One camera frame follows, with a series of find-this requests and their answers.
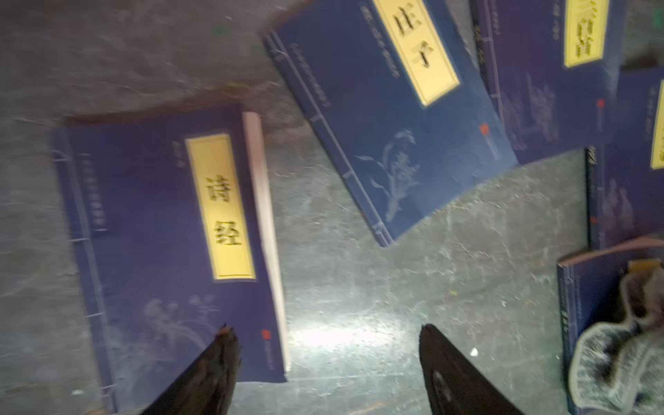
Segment blue book Tang poems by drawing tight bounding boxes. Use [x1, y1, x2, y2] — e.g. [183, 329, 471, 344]
[470, 0, 627, 165]

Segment blue book Zhuangzi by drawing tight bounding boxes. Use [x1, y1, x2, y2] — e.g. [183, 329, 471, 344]
[265, 1, 517, 247]

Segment blue book Yuewei notes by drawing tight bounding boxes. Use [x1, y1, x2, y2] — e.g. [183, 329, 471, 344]
[586, 67, 663, 250]

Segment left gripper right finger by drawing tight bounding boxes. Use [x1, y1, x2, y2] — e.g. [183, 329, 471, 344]
[419, 324, 522, 415]

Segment grey knitted cloth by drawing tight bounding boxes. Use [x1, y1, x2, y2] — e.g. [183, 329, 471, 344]
[568, 268, 663, 414]

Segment blue book Hanfeizi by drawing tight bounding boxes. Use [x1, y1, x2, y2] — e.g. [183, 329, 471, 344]
[557, 238, 663, 414]

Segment blue book Shijing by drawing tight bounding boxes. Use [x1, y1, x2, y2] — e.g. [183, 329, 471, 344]
[51, 104, 291, 414]

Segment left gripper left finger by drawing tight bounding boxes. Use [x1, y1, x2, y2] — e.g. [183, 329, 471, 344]
[142, 327, 241, 415]

